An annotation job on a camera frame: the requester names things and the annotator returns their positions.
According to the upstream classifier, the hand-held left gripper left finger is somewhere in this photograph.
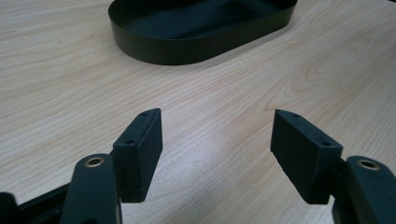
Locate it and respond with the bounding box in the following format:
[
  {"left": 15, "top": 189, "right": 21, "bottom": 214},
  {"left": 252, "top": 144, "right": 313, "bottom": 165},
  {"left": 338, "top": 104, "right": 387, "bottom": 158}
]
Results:
[{"left": 111, "top": 107, "right": 164, "bottom": 204}]

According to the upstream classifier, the black hook rack with tray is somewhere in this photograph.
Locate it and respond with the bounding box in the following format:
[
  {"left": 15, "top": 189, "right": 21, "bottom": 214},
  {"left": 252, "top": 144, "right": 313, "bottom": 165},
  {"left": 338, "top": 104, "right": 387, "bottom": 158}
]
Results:
[{"left": 107, "top": 0, "right": 299, "bottom": 66}]

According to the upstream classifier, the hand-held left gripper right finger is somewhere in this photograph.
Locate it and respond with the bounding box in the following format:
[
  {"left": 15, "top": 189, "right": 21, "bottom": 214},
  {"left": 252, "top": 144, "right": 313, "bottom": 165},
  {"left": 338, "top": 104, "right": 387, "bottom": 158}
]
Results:
[{"left": 269, "top": 108, "right": 344, "bottom": 205}]

